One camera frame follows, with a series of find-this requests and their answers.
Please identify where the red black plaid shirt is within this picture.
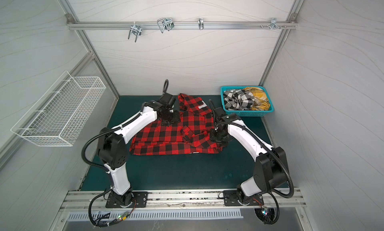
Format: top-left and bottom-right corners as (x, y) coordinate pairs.
(129, 93), (223, 156)

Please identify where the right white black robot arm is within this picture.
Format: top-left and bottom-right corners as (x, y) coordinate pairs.
(209, 100), (295, 206)

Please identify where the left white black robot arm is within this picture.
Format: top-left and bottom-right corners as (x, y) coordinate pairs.
(81, 80), (180, 207)

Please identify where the black white checked shirt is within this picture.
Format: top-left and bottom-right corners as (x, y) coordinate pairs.
(223, 89), (255, 110)

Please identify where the teal plastic basket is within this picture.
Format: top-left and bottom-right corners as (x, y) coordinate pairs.
(221, 86), (274, 117)

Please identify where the yellow plaid shirt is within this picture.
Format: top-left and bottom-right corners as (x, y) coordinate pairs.
(244, 87), (271, 111)

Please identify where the metal U-bolt clamp left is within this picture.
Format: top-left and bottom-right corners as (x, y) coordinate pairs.
(128, 23), (142, 42)

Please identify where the metal u-bolt clamp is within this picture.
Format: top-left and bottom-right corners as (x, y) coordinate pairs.
(157, 17), (175, 33)
(128, 23), (142, 42)

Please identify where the metal U-bolt clamp middle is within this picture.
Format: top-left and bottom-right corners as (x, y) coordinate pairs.
(157, 17), (175, 33)

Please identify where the small metal clamp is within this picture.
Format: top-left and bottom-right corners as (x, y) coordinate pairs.
(198, 18), (204, 30)

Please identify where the white vent strip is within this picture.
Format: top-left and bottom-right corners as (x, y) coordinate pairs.
(67, 209), (244, 222)

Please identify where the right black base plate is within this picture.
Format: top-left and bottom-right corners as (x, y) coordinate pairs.
(218, 189), (264, 207)

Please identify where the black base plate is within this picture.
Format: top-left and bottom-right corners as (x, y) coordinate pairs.
(106, 192), (148, 209)
(218, 189), (264, 207)

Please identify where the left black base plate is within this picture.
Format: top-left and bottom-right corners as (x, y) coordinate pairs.
(106, 192), (148, 209)

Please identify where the right base cable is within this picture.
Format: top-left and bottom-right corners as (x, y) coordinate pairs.
(254, 191), (280, 225)

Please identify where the white wire basket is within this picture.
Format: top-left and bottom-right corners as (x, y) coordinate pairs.
(11, 71), (106, 147)

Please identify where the metal bracket with bolts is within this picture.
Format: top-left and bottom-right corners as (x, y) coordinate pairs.
(260, 18), (287, 30)

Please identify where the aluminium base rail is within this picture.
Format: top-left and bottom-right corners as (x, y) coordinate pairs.
(59, 188), (307, 212)

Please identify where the left base cable bundle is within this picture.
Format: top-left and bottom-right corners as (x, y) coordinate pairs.
(87, 188), (136, 228)

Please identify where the horizontal aluminium rail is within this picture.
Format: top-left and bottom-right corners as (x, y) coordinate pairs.
(67, 20), (299, 30)

